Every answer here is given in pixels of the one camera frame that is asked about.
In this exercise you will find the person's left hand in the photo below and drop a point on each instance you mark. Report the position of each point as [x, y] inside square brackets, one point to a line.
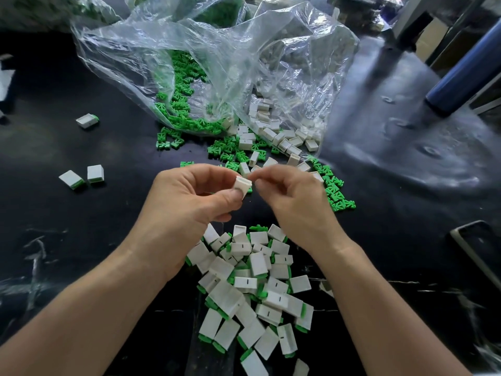
[180, 219]

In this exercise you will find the white paper sheet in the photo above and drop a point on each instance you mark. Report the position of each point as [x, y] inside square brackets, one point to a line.
[5, 80]

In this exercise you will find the empty white shell right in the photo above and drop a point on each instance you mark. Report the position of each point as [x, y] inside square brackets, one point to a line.
[326, 288]

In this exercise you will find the clear plastic bag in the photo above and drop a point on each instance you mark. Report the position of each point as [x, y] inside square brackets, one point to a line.
[301, 54]

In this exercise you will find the black smartphone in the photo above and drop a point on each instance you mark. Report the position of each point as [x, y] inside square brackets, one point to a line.
[479, 256]

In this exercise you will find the heap of white caps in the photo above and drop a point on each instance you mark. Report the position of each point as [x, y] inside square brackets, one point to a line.
[274, 137]

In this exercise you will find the pile of assembled white-green pieces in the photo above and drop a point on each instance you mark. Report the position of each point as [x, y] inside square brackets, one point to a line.
[250, 305]

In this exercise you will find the large bag of assembled pieces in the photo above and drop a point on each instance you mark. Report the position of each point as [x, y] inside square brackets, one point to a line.
[47, 13]

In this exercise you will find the person's right forearm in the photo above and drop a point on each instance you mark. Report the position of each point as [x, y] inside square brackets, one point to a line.
[387, 321]

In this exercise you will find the person's left forearm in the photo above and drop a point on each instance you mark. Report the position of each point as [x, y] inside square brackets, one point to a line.
[78, 325]

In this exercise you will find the blue cylinder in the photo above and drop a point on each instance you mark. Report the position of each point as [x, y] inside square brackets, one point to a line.
[468, 70]

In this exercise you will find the white plastic part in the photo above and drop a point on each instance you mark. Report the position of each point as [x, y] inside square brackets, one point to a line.
[243, 184]

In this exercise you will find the pile of green clips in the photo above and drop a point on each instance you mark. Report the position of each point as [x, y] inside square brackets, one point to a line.
[180, 105]

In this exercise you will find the person's right hand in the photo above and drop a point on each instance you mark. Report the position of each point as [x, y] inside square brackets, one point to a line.
[301, 207]

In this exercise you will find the assembled white-green part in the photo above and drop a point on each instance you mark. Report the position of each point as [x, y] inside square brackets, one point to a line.
[87, 120]
[71, 179]
[95, 174]

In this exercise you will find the brown cardboard box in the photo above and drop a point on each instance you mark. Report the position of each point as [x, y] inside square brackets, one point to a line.
[433, 39]

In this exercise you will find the white metal frame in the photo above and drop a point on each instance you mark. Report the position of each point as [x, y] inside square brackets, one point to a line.
[407, 15]

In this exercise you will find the plastic bag full of green pieces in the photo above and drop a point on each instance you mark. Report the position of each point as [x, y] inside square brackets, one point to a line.
[219, 10]

